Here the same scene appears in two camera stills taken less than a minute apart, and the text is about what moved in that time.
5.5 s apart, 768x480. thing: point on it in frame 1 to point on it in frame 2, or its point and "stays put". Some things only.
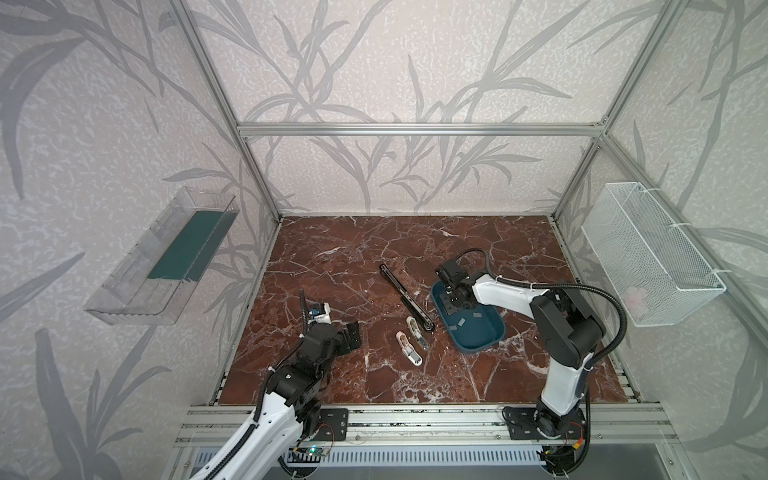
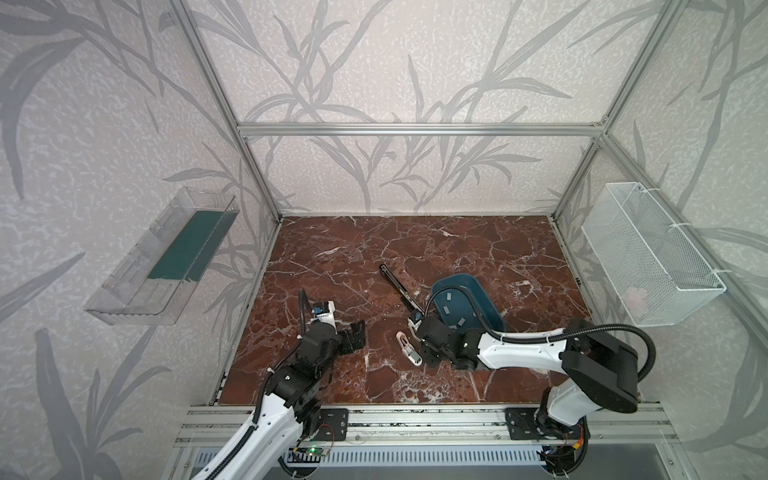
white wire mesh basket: [653, 270] stays put
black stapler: [410, 304] stays put
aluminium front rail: [398, 423] stays put
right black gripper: [452, 291] to [421, 336]
